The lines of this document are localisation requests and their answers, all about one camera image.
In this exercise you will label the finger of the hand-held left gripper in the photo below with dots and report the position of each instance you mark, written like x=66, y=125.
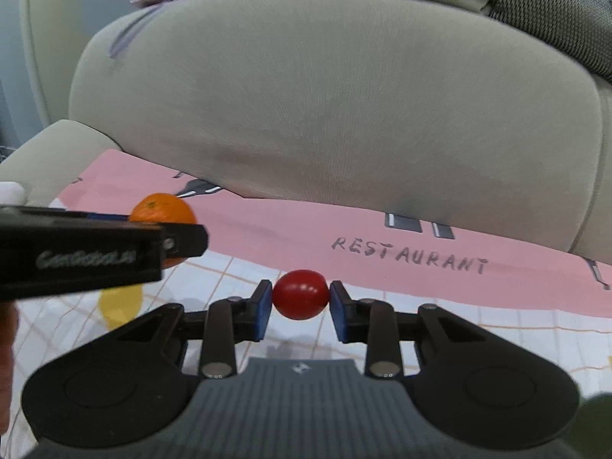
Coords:
x=189, y=240
x=107, y=218

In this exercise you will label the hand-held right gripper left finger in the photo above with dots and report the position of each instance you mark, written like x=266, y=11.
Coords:
x=263, y=313

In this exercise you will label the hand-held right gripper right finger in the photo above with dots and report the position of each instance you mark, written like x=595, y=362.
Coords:
x=338, y=313

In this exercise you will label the oval red cherry tomato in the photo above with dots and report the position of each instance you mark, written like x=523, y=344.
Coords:
x=301, y=295

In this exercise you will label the orange tangerine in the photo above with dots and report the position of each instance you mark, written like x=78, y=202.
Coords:
x=162, y=208

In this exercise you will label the beige sofa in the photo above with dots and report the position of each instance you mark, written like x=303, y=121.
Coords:
x=62, y=148

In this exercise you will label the white cloth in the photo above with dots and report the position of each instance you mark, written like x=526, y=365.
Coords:
x=10, y=193

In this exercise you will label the pink checkered printed cloth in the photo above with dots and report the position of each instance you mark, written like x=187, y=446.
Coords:
x=430, y=287

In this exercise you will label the beige sofa back cushion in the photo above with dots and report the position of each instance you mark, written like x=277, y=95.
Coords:
x=334, y=105

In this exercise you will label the dark grey knitted fabric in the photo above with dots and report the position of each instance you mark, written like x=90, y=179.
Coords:
x=564, y=9

